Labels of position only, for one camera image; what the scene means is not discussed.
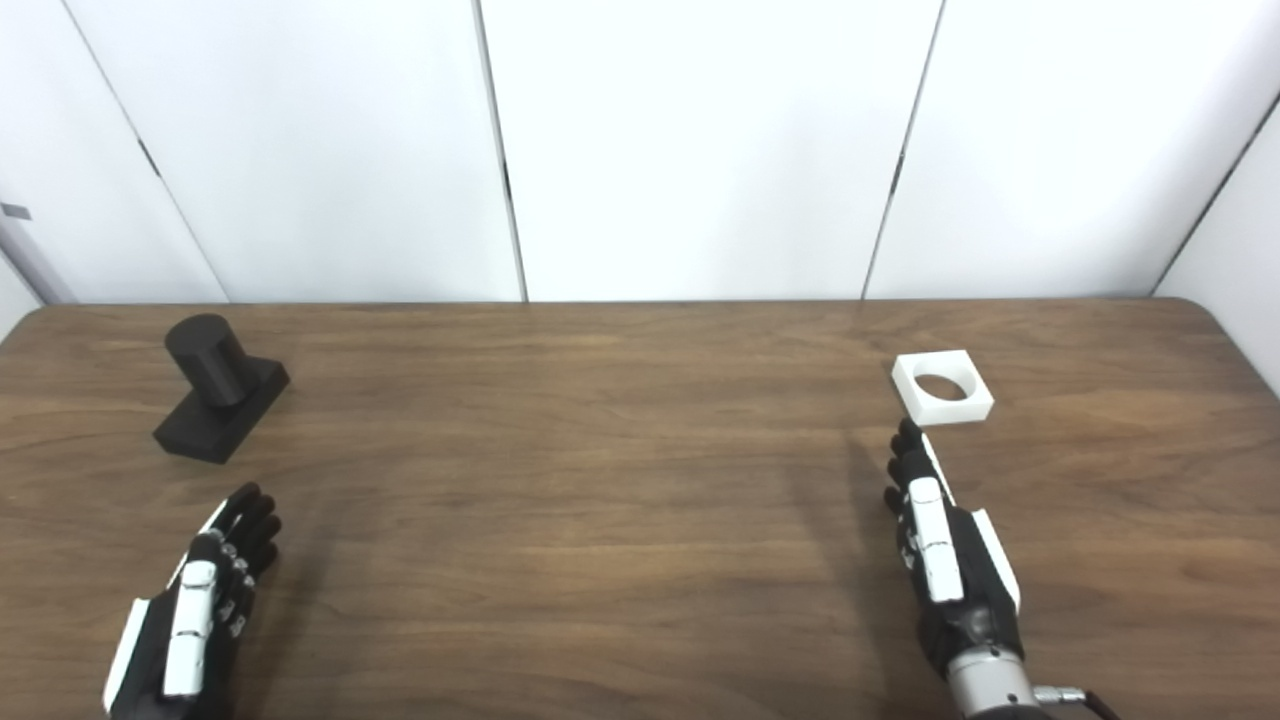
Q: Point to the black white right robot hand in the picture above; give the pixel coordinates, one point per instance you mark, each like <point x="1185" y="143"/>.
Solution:
<point x="938" y="550"/>

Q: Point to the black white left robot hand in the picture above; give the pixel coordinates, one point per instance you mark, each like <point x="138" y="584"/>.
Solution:
<point x="190" y="610"/>

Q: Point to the white square piece with hole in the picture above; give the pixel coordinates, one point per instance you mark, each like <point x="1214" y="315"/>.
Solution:
<point x="945" y="410"/>

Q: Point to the black peg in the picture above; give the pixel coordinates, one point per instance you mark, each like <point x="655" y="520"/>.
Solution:
<point x="215" y="375"/>

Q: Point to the gray wall corner post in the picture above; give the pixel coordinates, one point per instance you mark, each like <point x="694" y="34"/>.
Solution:
<point x="30" y="255"/>

